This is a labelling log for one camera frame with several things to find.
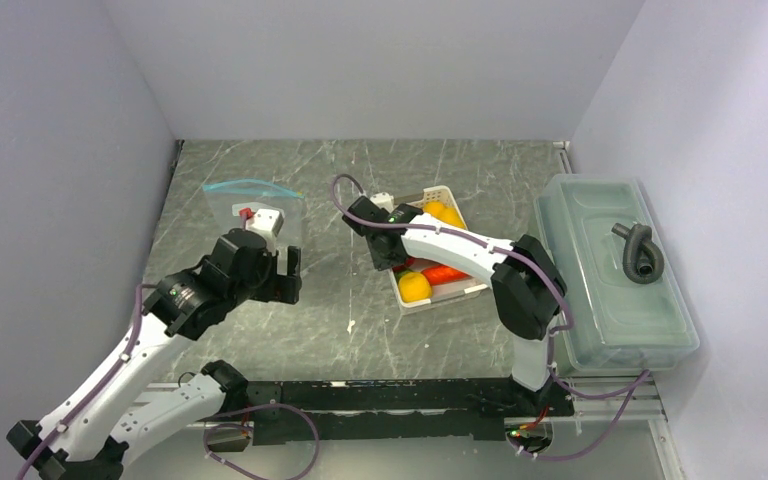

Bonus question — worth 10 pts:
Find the grey corrugated hose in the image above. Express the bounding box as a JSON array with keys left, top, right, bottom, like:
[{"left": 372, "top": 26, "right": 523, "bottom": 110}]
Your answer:
[{"left": 611, "top": 222, "right": 666, "bottom": 285}]

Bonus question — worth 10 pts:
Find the yellow fruit at back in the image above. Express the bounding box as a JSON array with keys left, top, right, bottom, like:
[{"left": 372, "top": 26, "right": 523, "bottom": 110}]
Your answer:
[{"left": 422, "top": 201, "right": 447, "bottom": 218}]

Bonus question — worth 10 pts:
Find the clear zip top bag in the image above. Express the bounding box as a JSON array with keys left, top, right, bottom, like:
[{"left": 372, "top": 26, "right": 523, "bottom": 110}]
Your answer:
[{"left": 202, "top": 179, "right": 307, "bottom": 273}]

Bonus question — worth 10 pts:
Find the yellow lemon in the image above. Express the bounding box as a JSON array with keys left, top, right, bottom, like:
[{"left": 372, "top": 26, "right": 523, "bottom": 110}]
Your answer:
[{"left": 397, "top": 271, "right": 433, "bottom": 304}]

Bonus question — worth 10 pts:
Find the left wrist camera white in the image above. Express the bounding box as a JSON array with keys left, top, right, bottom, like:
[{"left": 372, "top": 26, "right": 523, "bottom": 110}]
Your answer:
[{"left": 237, "top": 207, "right": 284, "bottom": 254}]

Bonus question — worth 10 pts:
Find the red bell pepper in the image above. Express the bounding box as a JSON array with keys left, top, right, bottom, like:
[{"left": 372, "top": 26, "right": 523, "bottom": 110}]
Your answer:
[{"left": 391, "top": 257, "right": 416, "bottom": 275}]

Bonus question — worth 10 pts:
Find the white perforated plastic basket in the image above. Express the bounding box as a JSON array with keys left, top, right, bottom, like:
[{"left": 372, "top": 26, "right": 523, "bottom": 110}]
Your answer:
[{"left": 388, "top": 185, "right": 489, "bottom": 315}]

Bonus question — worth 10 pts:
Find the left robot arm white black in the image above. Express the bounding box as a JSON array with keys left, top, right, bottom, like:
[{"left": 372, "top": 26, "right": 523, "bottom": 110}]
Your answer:
[{"left": 7, "top": 228, "right": 302, "bottom": 479}]

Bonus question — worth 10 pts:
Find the yellow mango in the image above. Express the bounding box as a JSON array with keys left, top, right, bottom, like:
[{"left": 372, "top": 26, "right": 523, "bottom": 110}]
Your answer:
[{"left": 436, "top": 207, "right": 466, "bottom": 229}]

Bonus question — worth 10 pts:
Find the clear plastic storage bin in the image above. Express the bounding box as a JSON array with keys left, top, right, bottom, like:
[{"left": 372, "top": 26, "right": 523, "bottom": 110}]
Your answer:
[{"left": 532, "top": 174, "right": 700, "bottom": 376}]

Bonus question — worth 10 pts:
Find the orange carrot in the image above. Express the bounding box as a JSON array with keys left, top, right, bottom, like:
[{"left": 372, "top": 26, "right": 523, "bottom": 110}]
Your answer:
[{"left": 421, "top": 265, "right": 470, "bottom": 286}]

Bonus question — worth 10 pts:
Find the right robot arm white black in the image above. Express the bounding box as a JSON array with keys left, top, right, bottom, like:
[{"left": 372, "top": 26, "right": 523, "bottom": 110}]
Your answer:
[{"left": 337, "top": 196, "right": 571, "bottom": 415}]

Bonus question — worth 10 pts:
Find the green pepper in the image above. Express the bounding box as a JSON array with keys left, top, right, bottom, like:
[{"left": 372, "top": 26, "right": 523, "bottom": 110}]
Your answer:
[{"left": 394, "top": 269, "right": 412, "bottom": 280}]

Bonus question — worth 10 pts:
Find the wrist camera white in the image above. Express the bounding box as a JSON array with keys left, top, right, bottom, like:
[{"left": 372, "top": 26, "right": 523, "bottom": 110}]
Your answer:
[
  {"left": 370, "top": 192, "right": 395, "bottom": 211},
  {"left": 237, "top": 207, "right": 284, "bottom": 254}
]

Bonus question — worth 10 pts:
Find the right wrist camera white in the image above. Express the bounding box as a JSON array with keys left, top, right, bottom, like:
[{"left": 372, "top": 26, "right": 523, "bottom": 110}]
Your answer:
[{"left": 370, "top": 192, "right": 395, "bottom": 211}]

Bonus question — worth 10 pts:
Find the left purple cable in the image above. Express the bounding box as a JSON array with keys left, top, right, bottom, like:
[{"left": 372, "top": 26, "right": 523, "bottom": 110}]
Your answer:
[{"left": 16, "top": 284, "right": 153, "bottom": 480}]

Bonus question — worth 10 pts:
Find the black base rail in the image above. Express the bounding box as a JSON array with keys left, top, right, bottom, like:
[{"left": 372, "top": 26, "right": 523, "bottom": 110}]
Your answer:
[{"left": 208, "top": 377, "right": 575, "bottom": 446}]

